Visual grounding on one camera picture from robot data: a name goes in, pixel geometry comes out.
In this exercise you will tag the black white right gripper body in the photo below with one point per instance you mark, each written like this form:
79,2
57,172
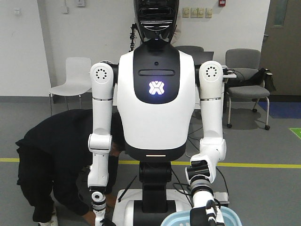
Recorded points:
206,215

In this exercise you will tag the light blue plastic basket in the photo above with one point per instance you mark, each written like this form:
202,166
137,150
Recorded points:
182,218

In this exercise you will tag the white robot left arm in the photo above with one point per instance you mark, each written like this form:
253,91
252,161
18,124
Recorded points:
100,141

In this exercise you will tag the white black humanoid robot body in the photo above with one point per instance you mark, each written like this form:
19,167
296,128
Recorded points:
155,99

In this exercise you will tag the grey office chair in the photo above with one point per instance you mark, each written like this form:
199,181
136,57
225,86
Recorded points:
249,83

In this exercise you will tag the person in dark sweater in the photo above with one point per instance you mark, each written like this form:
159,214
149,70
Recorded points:
51,156

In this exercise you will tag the white plastic chair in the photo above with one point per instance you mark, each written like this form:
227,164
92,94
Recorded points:
77,80

